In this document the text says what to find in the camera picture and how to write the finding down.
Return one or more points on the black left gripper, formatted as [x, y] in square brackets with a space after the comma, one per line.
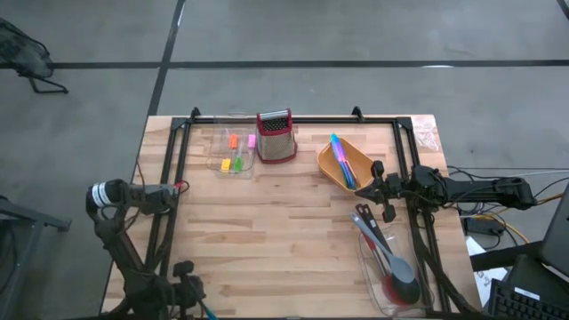
[186, 291]

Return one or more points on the orange plastic bin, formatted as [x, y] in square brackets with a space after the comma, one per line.
[329, 166]

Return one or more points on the white paper sheet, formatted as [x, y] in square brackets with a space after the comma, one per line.
[486, 282]

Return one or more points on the black mesh chair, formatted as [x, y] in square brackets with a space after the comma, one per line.
[22, 53]

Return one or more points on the black metal table frame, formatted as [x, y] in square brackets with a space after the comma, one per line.
[333, 120]

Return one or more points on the black keyboard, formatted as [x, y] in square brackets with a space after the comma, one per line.
[515, 306]

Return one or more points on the dark laptop computer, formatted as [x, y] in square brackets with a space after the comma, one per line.
[558, 235]

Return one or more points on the red serving spoon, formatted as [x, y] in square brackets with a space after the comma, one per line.
[388, 291]

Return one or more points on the clear plastic rounded bin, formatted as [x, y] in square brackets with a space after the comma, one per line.
[418, 249]

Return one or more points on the steel box grater red trim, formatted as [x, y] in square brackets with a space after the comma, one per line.
[275, 142]

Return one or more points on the black power brick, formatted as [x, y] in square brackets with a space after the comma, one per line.
[482, 226]

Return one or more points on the clear plastic film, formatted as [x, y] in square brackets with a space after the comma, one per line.
[426, 135]

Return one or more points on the grey side table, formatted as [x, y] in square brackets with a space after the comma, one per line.
[40, 221]

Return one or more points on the black desk support bar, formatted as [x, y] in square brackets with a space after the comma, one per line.
[502, 258]

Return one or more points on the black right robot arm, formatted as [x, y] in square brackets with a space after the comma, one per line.
[480, 189]

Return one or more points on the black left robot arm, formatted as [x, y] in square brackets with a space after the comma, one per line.
[133, 195]

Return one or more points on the black slotted serving spoon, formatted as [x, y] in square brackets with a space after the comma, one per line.
[366, 213]

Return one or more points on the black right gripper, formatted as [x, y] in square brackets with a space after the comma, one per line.
[399, 186]

